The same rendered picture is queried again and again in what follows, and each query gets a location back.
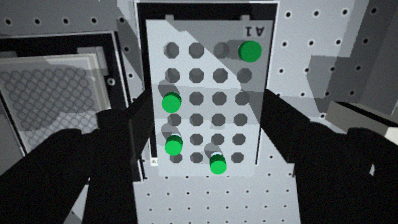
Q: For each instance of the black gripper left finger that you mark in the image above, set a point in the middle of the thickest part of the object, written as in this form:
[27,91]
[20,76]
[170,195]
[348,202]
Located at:
[42,188]

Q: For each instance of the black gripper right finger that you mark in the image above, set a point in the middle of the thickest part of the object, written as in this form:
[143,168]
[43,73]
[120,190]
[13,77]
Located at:
[328,189]

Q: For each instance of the black rectangular frame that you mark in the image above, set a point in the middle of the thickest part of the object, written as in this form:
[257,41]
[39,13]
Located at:
[105,44]

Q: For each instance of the grey perforated block with green tubes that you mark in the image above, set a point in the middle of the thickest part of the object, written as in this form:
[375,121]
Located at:
[216,113]

